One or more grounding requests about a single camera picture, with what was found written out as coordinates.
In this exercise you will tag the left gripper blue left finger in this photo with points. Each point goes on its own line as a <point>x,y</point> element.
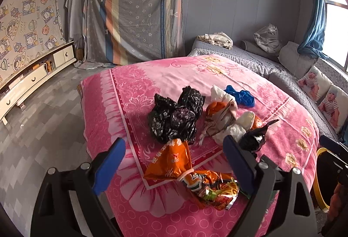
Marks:
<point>105,165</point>

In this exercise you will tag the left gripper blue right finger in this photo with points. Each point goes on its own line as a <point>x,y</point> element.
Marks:
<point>242,164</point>

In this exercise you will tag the small black plastic bag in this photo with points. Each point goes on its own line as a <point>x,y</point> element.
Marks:
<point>254,139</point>

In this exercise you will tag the colourful noodle wrapper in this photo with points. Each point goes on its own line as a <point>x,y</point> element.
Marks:
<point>209,188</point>

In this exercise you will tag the small orange peel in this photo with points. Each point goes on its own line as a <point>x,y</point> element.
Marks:
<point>258,123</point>

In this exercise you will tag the beige paper bag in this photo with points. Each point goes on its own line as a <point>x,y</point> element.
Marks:
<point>218,122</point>

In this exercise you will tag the large orange peel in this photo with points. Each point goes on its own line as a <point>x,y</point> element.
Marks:
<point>214,108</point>

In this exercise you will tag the blue plastic bag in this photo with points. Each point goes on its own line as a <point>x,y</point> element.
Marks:
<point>242,97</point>

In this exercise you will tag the orange snack wrapper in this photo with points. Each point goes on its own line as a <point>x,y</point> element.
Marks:
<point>172,162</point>

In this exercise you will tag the white plastic bag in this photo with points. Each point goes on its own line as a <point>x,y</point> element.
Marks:
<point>219,95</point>

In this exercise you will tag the large black plastic bag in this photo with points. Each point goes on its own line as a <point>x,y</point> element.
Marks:
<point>170,120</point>

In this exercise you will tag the yellow rimmed trash bin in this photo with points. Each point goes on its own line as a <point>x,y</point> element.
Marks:
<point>324,180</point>

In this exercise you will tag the person's right hand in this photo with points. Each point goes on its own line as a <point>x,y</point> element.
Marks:
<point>337,202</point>

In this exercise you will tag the right baby print pillow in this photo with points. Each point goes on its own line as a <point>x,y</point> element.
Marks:
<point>334,107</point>

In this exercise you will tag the baby print pillow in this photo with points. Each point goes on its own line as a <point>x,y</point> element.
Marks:
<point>334,107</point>
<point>315,84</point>

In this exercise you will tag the pink floral tablecloth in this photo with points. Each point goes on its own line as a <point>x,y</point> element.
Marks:
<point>116,103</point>

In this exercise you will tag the left baby print pillow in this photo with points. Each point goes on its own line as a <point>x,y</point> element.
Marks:
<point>315,84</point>

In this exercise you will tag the grey cushion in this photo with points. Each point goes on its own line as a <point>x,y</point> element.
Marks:
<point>298,65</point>

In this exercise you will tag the window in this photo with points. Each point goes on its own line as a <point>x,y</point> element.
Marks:
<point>335,45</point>

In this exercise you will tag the blue curtain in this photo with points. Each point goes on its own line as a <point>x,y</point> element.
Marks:
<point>314,37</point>

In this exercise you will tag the grey quilted sofa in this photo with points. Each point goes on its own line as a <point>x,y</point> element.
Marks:
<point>278,75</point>

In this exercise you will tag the dark grey bolster pillow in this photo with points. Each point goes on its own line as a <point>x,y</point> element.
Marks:
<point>253,48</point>

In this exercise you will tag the cream tv cabinet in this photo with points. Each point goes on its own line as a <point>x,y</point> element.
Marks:
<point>32,76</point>

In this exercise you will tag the beige crumpled cloth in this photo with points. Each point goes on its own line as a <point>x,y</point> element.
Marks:
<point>218,39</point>

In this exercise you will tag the white tiger plush toy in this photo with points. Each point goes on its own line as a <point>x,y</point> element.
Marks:
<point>267,39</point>

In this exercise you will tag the striped grey sheet covered wardrobe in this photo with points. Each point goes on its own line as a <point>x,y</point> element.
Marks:
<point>123,32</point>

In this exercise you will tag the grey hanging cloth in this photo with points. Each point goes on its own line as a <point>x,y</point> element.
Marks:
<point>75,21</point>

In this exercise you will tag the cartoon patterned wall cloth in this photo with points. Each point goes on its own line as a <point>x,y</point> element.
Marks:
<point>29,29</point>

